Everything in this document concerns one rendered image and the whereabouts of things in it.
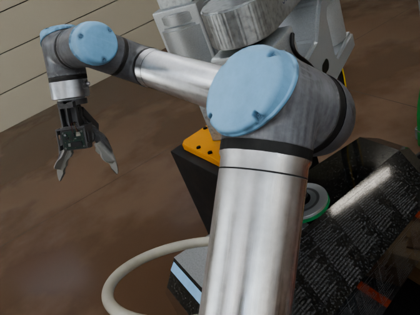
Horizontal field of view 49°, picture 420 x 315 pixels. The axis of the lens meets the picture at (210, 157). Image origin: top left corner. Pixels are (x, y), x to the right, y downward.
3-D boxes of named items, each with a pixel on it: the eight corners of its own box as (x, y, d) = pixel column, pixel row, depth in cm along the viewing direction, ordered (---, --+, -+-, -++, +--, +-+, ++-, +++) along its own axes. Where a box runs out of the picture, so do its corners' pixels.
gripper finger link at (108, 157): (112, 178, 111) (84, 151, 110) (118, 172, 117) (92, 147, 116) (120, 170, 111) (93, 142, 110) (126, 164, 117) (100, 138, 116)
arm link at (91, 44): (130, 31, 101) (102, 39, 110) (83, 11, 93) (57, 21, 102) (124, 73, 100) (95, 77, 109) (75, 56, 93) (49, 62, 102)
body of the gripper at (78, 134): (58, 154, 109) (48, 103, 107) (70, 147, 117) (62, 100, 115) (90, 150, 108) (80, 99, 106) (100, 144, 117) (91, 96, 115)
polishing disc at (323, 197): (272, 193, 192) (270, 190, 191) (322, 179, 188) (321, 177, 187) (277, 226, 173) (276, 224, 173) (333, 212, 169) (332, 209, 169)
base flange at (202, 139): (181, 148, 279) (178, 142, 277) (242, 109, 296) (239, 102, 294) (227, 171, 240) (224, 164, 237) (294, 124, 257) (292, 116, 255)
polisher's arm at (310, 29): (319, 72, 229) (294, -28, 205) (365, 66, 216) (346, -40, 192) (266, 159, 179) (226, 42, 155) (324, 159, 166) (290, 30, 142)
